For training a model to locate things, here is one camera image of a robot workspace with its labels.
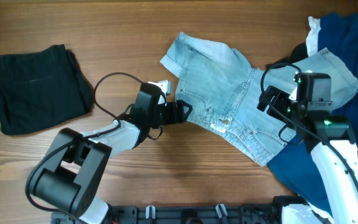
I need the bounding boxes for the light blue denim shorts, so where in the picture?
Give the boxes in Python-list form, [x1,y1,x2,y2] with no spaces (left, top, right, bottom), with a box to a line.
[160,32,358,166]

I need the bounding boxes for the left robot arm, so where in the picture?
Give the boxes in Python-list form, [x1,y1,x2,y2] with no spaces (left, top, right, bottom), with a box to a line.
[25,82,193,223]

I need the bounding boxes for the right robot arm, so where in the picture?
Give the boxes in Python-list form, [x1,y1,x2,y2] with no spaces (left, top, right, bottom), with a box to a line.
[258,72,358,223]

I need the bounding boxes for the dark blue garment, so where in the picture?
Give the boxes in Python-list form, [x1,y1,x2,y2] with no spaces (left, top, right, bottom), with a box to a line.
[268,12,358,217]

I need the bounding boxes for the folded black shorts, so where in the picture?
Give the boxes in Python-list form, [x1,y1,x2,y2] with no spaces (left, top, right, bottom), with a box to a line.
[0,45,93,136]

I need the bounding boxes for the right black cable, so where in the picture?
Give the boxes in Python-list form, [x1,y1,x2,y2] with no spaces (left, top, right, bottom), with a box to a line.
[260,62,358,224]

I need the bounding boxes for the black cable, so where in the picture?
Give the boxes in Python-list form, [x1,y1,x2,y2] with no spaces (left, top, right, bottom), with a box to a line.
[260,62,358,224]
[93,72,145,121]

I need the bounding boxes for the left black cable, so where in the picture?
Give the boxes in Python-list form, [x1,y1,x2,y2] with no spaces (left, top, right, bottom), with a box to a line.
[93,72,145,121]

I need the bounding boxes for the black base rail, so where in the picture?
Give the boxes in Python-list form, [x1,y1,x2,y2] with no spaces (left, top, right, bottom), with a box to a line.
[50,203,276,224]

